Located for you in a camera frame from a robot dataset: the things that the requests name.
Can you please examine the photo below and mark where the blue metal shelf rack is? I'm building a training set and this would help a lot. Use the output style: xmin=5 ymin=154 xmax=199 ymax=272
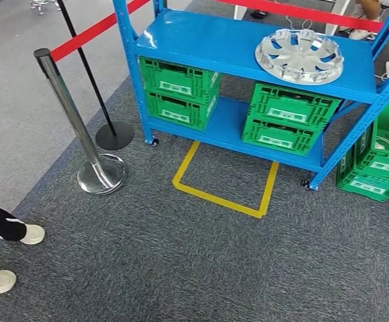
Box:
xmin=112 ymin=0 xmax=389 ymax=192

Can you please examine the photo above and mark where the black barrier stanchion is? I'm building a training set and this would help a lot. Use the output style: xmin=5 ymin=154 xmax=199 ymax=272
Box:
xmin=56 ymin=0 xmax=135 ymax=152

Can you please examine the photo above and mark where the grey plastic wheel cover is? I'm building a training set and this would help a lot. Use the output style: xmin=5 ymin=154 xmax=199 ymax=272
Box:
xmin=255 ymin=28 xmax=345 ymax=86

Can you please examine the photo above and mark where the chrome barrier stanchion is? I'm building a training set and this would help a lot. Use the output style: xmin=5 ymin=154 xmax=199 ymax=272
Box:
xmin=33 ymin=48 xmax=127 ymax=197

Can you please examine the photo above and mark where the short red barrier belt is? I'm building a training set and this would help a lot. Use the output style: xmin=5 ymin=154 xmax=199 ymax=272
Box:
xmin=50 ymin=0 xmax=150 ymax=63

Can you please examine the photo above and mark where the long red barrier belt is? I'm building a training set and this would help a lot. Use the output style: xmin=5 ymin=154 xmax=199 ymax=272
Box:
xmin=216 ymin=0 xmax=389 ymax=39

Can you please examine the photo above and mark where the chrome stool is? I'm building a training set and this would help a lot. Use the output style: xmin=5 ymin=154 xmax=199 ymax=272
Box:
xmin=30 ymin=0 xmax=62 ymax=16

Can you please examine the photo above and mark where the standing person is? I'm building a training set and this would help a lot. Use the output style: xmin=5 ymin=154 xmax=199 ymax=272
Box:
xmin=0 ymin=193 xmax=46 ymax=295

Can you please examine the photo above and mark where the white floor cable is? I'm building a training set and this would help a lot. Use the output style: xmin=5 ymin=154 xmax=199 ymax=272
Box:
xmin=283 ymin=14 xmax=314 ymax=32

